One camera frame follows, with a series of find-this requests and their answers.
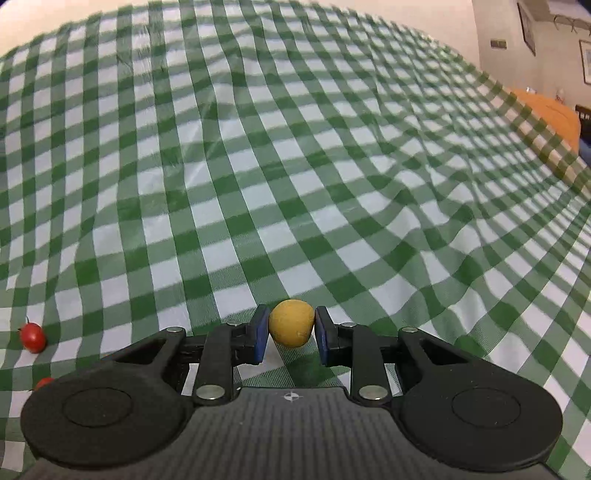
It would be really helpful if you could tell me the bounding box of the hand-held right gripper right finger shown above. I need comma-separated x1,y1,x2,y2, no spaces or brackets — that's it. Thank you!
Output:
314,305,485,407

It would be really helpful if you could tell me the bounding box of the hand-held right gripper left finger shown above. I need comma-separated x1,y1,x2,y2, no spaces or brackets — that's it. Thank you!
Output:
104,305,271,407

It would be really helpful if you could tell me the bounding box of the yellow-green round fruit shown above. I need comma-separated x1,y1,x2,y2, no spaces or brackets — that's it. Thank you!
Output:
269,299,317,349

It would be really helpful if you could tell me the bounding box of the green checked tablecloth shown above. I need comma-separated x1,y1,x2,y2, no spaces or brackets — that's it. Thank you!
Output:
0,0,591,480

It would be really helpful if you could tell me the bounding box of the wall hook rack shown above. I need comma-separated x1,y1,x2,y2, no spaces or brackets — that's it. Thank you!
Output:
551,13,591,34

